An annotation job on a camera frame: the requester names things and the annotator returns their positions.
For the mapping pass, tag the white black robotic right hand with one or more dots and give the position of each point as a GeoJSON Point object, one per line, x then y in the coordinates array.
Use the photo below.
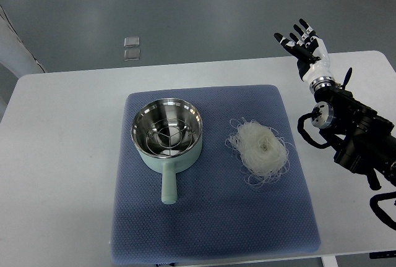
{"type": "Point", "coordinates": [305, 45]}

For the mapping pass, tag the white vermicelli noodle nest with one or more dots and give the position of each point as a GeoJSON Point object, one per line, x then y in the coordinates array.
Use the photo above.
{"type": "Point", "coordinates": [263, 155]}

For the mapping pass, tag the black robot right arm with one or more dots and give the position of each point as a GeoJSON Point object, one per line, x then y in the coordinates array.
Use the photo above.
{"type": "Point", "coordinates": [362, 139]}

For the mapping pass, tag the mint green steel pot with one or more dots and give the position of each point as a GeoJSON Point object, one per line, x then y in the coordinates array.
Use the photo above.
{"type": "Point", "coordinates": [160, 113]}

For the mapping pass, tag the blue grey textured mat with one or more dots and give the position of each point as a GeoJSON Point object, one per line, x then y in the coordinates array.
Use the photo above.
{"type": "Point", "coordinates": [218, 214]}

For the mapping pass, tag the upper clear floor square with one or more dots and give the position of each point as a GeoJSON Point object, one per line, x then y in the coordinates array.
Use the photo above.
{"type": "Point", "coordinates": [131, 41]}

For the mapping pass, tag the clear floor square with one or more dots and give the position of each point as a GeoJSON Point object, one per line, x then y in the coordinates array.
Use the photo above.
{"type": "Point", "coordinates": [132, 54]}
{"type": "Point", "coordinates": [131, 41]}

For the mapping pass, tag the lower clear floor square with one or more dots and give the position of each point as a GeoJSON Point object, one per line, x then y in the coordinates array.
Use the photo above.
{"type": "Point", "coordinates": [132, 54]}

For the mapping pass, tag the black table control panel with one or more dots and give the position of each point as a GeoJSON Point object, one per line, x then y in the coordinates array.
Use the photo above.
{"type": "Point", "coordinates": [382, 255]}

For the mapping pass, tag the wire steaming rack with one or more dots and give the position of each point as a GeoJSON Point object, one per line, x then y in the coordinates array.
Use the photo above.
{"type": "Point", "coordinates": [168, 141]}

